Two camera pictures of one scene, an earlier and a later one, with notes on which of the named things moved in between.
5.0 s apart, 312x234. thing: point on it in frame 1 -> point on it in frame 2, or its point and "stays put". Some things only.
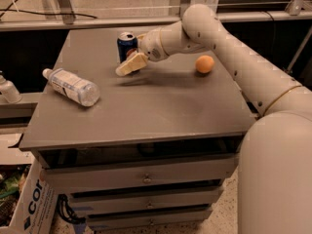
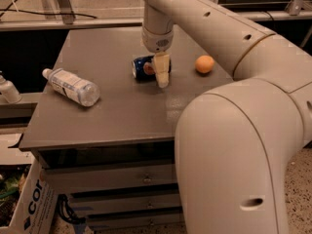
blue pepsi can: (127, 46) -> (143, 68)
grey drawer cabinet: (155, 150) stays put
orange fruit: (204, 64) stays put
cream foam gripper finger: (135, 61) -> (162, 64)
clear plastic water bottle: (72, 87) stays put
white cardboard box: (36, 207) stays put
